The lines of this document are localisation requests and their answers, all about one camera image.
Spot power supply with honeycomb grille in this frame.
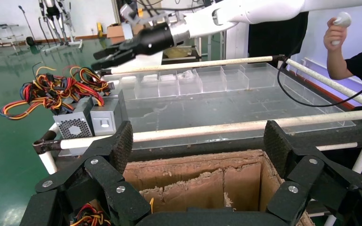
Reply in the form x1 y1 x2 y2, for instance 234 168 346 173
0 65 95 140

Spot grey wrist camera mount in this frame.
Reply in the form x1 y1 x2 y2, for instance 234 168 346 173
119 3 146 32

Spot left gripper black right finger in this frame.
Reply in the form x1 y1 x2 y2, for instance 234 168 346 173
263 120 362 226

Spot black looping arm cable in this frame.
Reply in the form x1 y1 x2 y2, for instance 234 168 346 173
277 40 362 108

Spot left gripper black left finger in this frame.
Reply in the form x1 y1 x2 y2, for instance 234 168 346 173
19 121 152 226

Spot white handheld controller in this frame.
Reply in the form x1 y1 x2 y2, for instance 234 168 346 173
330 11 353 47

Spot worn brown cardboard box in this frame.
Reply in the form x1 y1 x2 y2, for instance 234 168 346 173
89 149 315 226

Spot metal robot stand frame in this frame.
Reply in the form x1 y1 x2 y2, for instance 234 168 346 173
37 0 84 53

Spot operator bare forearm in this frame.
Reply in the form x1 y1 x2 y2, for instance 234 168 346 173
326 47 353 81

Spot power supply with coloured cables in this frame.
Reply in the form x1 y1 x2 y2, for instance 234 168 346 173
70 65 129 137

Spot clear acrylic divider tray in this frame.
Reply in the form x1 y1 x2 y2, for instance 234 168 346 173
99 62 356 150

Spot operator hand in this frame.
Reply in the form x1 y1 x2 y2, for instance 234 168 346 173
323 17 348 52

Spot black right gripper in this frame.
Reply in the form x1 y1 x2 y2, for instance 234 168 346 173
91 22 176 72

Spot cables inside cardboard box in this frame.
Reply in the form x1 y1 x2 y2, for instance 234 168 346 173
70 202 111 226

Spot black cloth panel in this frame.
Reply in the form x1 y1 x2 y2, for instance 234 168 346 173
248 12 309 68

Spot desk with laptop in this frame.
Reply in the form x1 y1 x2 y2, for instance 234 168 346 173
0 18 20 49

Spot plain cardboard carton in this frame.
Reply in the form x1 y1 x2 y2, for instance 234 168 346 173
107 23 144 45

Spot black microphone stand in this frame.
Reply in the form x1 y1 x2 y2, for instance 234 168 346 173
18 4 37 48

